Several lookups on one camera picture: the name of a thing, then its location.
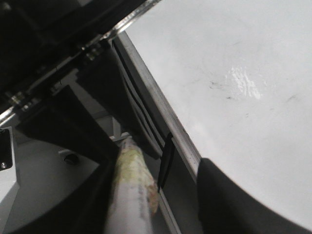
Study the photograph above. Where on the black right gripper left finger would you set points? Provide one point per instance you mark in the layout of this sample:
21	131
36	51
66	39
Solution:
61	119

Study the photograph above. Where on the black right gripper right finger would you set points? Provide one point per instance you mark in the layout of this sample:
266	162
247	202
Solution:
225	208

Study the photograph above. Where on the white black-tipped whiteboard marker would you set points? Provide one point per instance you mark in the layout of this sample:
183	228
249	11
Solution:
134	197

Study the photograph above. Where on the aluminium whiteboard marker ledge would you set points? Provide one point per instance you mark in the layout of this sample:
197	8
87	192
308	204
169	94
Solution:
177	189

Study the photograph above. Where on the white whiteboard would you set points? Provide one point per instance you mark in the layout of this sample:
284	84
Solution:
238	75

